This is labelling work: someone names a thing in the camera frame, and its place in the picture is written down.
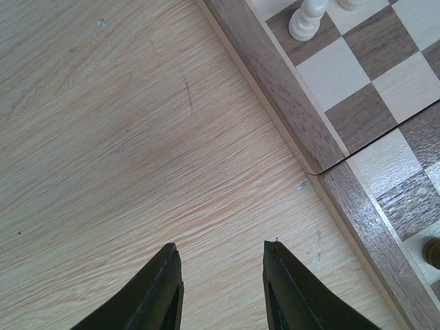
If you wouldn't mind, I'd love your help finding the dark pawn on board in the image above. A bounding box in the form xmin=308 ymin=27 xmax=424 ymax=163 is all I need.
xmin=422 ymin=238 xmax=440 ymax=270

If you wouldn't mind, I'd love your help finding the white chess pawn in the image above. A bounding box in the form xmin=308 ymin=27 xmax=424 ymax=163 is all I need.
xmin=288 ymin=0 xmax=329 ymax=42

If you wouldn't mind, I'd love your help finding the white rook piece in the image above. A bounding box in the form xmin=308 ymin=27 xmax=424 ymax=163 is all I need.
xmin=338 ymin=0 xmax=366 ymax=12

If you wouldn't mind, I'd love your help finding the wooden chessboard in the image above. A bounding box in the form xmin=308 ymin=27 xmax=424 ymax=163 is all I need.
xmin=199 ymin=1 xmax=439 ymax=329

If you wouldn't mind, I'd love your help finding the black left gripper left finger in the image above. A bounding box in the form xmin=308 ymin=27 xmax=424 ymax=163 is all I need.
xmin=73 ymin=243 xmax=184 ymax=329

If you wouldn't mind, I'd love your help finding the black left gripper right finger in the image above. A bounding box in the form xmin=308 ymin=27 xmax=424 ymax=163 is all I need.
xmin=263 ymin=241 xmax=378 ymax=329

